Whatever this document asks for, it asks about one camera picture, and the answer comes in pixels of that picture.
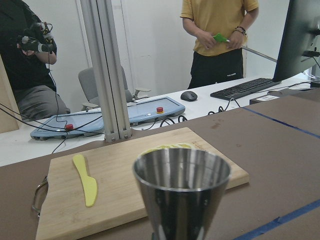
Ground steel cocktail shaker cup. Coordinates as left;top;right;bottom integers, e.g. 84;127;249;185
132;148;231;240

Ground right blue teach pendant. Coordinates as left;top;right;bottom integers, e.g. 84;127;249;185
127;96;186;126

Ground blue teach pendant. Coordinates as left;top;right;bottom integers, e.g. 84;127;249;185
127;96;186;126
30;111;104;141

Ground lemon slice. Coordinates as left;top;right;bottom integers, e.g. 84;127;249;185
174;142;198;149
143;145;174;154

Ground black computer mouse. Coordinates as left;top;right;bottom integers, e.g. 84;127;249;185
180;90;198;102

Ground black keyboard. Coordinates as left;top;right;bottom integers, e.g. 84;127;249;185
210;78;281;100

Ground grey office chair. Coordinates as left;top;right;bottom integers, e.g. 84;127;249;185
78;67;151;112

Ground yellow plastic knife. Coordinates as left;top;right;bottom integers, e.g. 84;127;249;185
72;154;98;207

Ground left blue teach pendant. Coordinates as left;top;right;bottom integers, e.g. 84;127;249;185
30;111;104;141

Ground wooden cutting board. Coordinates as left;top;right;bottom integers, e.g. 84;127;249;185
34;126;250;240

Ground person in yellow shirt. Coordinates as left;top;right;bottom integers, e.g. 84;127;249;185
180;0;259;89

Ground seated operator in black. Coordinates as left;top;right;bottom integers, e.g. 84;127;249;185
0;0;71;121

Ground wooden plank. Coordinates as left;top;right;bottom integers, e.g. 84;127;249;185
0;58;22;133

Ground black monitor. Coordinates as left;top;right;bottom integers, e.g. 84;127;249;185
272;0;320;82

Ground aluminium frame post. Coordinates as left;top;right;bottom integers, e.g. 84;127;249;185
80;0;132;143

